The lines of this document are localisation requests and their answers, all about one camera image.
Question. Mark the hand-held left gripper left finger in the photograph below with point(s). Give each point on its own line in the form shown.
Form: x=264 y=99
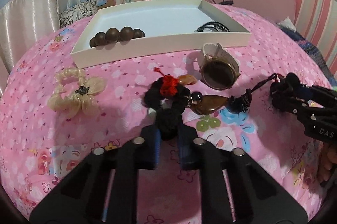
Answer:
x=154 y=146

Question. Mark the white shallow tray box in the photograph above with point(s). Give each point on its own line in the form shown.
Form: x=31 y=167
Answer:
x=147 y=16

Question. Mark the cream sheer bow scrunchie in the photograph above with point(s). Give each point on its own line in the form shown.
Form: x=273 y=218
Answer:
x=87 y=97

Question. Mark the purple and blue quilt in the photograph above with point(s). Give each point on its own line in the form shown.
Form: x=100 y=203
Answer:
x=308 y=42

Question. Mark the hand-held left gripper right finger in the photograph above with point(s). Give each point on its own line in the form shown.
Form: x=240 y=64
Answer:
x=182 y=153

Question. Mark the blue and cream curtain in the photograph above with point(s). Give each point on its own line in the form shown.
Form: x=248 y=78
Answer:
x=34 y=16

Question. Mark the black crochet scrunchie red flower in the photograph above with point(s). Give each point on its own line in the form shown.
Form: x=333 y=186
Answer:
x=165 y=118

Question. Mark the orange agate charm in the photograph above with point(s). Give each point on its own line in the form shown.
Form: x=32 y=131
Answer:
x=188 y=79

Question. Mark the person's right hand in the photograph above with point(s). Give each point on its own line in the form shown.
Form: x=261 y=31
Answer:
x=326 y=163

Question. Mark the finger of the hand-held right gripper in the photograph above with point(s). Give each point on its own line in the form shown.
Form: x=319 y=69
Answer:
x=305 y=92
x=280 y=95

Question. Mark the rose patterned gift bag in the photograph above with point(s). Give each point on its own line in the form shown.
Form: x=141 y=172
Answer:
x=79 y=12

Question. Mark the pink floral bed sheet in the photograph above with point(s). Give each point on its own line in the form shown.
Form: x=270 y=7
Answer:
x=118 y=108

